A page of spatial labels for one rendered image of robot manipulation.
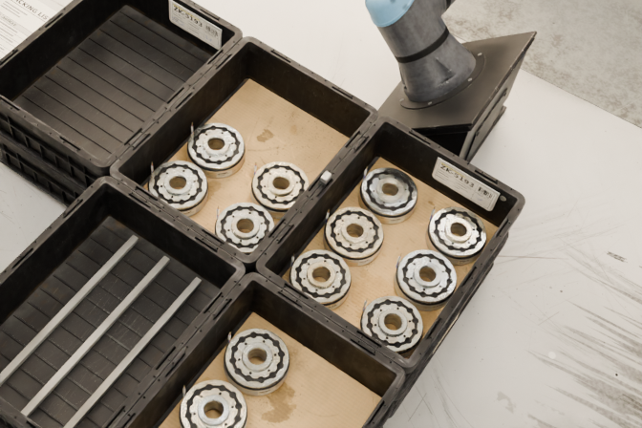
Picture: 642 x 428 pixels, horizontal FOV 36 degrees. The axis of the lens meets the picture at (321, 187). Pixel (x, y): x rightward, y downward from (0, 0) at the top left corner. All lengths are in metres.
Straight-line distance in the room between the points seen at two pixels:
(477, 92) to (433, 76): 0.09
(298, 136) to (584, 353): 0.66
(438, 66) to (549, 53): 1.40
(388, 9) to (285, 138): 0.30
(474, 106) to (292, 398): 0.63
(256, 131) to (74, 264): 0.42
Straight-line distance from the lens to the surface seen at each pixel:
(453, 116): 1.86
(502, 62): 1.94
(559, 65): 3.28
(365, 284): 1.71
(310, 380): 1.63
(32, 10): 2.26
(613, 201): 2.10
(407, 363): 1.55
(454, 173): 1.78
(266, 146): 1.85
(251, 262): 1.60
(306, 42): 2.19
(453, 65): 1.93
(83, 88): 1.94
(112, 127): 1.88
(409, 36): 1.90
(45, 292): 1.70
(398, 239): 1.77
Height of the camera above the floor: 2.32
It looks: 56 degrees down
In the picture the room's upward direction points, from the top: 10 degrees clockwise
